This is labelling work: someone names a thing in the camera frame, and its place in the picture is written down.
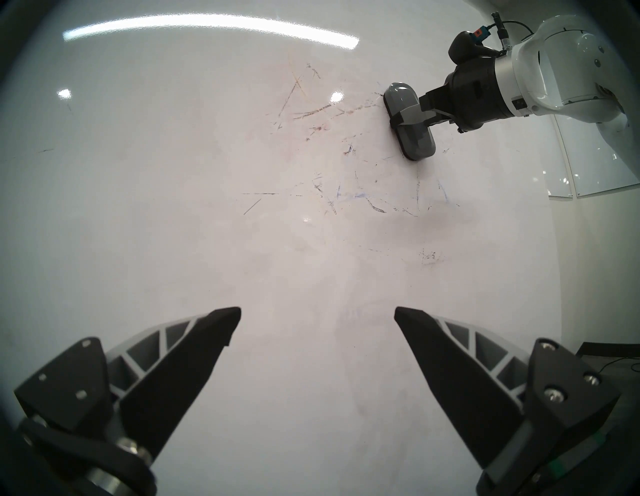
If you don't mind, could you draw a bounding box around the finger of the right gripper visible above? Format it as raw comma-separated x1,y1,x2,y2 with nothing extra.
390,104,452,130

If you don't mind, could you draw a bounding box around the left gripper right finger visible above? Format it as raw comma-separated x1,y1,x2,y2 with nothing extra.
394,306,622,496

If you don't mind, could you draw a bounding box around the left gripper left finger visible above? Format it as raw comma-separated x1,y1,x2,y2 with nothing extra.
12,306,242,496

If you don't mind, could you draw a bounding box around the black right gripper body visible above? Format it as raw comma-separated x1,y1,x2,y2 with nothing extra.
421,54,517,133

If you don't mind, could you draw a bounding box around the dark grey whiteboard eraser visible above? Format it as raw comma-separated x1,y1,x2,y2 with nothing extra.
383,82,437,161

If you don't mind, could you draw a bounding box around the white whiteboard table surface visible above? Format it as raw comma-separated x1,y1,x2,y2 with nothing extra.
0,0,566,496

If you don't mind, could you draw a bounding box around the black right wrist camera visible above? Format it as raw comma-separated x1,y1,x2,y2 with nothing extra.
447,29,496,65

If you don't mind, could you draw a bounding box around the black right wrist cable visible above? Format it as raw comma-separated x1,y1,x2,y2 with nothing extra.
491,12,537,51

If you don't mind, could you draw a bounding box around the frosted glass wall panel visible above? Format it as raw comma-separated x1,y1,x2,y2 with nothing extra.
547,112,640,200

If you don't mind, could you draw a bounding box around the black wall baseboard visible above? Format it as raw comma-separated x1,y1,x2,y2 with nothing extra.
575,341,640,358

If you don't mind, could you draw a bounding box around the looped black floor cable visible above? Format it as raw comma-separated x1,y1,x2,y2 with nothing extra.
599,356,640,375

